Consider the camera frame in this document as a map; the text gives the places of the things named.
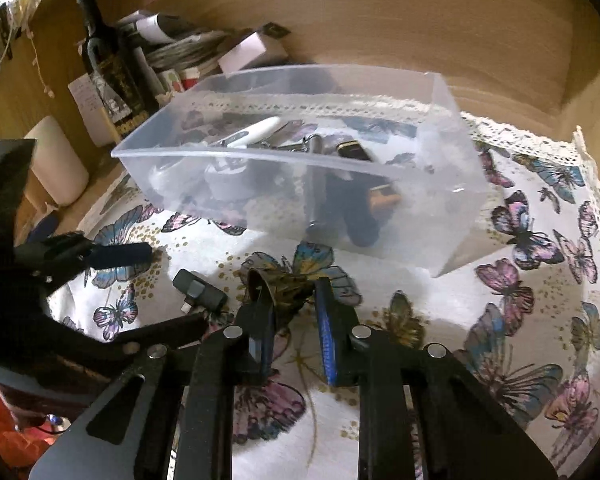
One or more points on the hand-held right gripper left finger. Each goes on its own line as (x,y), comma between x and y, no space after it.
(264,355)

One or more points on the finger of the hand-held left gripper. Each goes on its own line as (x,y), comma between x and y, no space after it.
(170,329)
(125,255)

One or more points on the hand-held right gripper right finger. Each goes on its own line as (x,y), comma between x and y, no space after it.
(327,340)

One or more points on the black charging adapter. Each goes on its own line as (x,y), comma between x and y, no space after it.
(202,292)

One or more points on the short black tube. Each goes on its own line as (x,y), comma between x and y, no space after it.
(285,292)

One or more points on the white oval compact mirror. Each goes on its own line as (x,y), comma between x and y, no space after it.
(260,129)

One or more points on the silver metal pen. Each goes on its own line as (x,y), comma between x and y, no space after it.
(314,144)

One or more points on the clear plastic storage box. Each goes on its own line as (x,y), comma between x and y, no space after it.
(430,170)

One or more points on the cream cylindrical container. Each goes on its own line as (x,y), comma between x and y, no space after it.
(55,160)

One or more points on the butterfly printed tablecloth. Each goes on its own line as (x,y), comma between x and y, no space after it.
(430,310)

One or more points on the white paper card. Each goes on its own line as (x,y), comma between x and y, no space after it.
(85,95)

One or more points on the dark wine bottle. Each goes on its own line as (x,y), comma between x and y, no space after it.
(105,60)

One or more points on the orange garment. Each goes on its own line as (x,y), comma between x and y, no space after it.
(0,430)

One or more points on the stack of books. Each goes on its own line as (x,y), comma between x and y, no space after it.
(180,55)

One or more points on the rolled magazine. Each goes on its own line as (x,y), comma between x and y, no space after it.
(155,27)

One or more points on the small white box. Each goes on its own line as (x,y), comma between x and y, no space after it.
(245,52)

